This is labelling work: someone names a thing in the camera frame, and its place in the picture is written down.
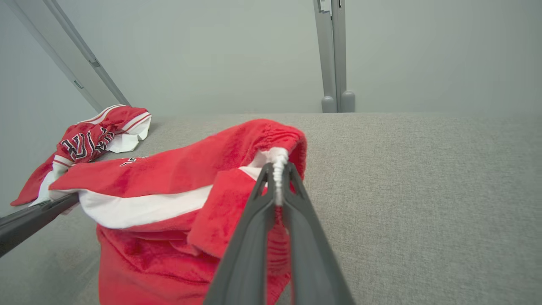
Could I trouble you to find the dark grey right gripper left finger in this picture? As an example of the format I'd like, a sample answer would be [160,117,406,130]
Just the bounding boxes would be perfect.
[204,163,276,305]

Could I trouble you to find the grey partition post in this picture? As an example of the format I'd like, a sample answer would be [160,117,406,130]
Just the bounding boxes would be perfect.
[313,0,355,113]

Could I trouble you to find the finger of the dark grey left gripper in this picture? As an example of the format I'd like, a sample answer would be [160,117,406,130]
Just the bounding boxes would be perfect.
[0,193,80,258]

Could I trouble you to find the red shorts white stripe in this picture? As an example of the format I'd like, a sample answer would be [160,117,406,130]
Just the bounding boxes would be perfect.
[49,119,308,305]

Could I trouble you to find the red white Bulls jersey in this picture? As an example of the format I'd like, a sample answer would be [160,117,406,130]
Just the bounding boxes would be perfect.
[11,105,152,207]

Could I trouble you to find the grey metal panel rail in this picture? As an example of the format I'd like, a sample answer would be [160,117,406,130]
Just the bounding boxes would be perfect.
[4,0,130,113]

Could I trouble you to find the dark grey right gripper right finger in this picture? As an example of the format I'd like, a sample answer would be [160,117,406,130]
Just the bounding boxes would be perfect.
[282,162,355,305]

